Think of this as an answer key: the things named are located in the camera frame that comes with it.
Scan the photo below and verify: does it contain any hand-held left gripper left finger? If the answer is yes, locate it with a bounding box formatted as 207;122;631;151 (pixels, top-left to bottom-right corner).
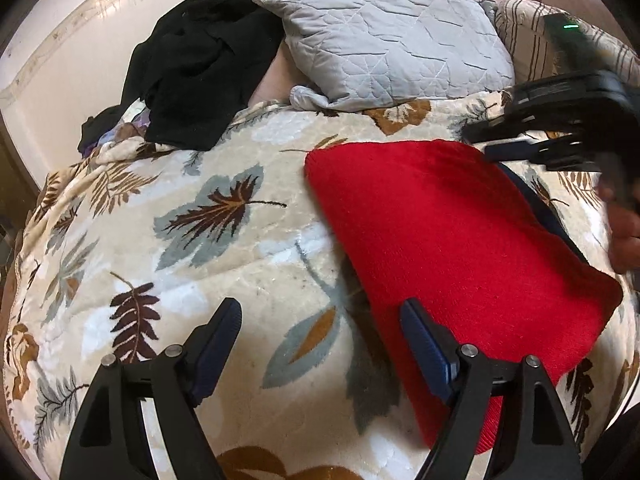
60;298;243;480

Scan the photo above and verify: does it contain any striped cushion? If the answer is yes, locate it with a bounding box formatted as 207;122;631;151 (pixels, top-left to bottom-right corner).
492;0;640;106

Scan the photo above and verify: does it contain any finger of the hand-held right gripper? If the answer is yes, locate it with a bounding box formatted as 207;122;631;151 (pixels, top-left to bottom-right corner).
484;135;581;163
462;110;543;144

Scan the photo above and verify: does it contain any leaf print blanket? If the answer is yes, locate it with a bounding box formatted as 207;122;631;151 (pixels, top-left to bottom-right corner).
0;95;640;480

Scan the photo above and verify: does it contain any black garment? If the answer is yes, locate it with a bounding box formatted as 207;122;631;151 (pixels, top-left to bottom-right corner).
122;0;286;152

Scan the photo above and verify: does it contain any person's right hand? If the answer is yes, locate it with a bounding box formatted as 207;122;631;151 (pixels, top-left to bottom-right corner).
607;185;640;273

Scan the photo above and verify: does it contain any grey quilted pillow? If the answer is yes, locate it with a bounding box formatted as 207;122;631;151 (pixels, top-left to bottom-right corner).
250;0;516;113

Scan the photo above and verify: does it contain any purple and blue cloth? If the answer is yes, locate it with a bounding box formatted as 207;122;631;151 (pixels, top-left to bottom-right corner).
77;105;156;153

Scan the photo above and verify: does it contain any red and blue sweater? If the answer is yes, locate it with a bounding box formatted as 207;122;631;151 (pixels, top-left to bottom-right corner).
304;139;625;456

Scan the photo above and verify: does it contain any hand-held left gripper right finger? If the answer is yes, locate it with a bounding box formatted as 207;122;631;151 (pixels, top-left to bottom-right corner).
400;298;583;480

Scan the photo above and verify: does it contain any beige pillow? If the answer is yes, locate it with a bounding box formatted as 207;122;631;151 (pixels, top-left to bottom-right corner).
248;40;313;108

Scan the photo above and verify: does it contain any wooden furniture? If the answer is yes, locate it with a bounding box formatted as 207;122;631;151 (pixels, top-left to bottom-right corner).
0;125;51;241

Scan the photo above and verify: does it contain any small black cloth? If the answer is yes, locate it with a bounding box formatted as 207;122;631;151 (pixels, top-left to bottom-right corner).
76;105;123;156

